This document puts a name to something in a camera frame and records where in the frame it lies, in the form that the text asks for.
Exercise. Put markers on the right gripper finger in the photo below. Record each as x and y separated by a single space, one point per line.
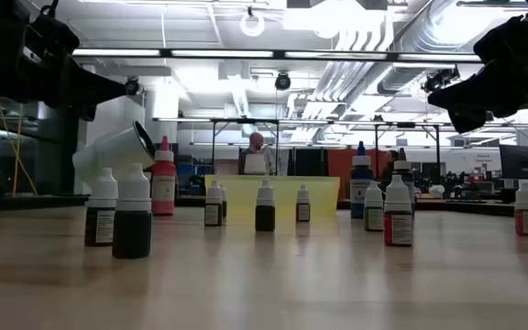
466 123
479 94

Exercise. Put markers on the large purple food coloring bottle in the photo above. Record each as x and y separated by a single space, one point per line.
402 166

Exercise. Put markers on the large pink food coloring bottle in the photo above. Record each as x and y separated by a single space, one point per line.
163 183

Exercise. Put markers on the small brown food coloring bottle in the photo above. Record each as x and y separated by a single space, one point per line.
101 224

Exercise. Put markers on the large blue food coloring bottle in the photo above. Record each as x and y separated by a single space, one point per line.
360 179

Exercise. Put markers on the small green food coloring bottle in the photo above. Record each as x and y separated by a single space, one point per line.
131 234

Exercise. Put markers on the small yellow-green food coloring bottle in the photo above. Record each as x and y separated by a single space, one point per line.
374 219

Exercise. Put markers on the small dark food coloring bottle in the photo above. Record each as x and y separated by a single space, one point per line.
212 213

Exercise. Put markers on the small red-brown food coloring bottle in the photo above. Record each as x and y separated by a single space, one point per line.
303 212

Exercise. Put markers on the small black food coloring bottle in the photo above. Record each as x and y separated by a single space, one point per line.
265 217

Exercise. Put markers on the small red food coloring bottle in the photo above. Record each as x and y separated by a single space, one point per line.
398 229

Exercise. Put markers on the black ceiling spotlight cluster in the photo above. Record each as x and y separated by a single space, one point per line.
440 79

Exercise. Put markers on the white spotlight lamp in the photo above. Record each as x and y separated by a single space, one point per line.
117 146

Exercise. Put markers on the black computer monitor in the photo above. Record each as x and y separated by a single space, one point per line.
520 162

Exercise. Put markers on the white round background object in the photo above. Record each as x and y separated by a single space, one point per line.
436 191

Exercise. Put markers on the person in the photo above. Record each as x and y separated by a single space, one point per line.
256 142
389 158

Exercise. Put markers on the black overhead light bar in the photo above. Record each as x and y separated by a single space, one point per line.
223 53

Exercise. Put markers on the orange partition panel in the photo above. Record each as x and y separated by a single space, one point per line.
339 165

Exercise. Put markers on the white tapered background object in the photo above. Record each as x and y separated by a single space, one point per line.
255 165

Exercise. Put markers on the yellow translucent plastic bin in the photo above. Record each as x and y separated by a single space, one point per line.
282 197

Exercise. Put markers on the black aluminium table frame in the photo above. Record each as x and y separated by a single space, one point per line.
39 201

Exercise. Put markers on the black background rig frame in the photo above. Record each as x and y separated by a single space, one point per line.
245 121

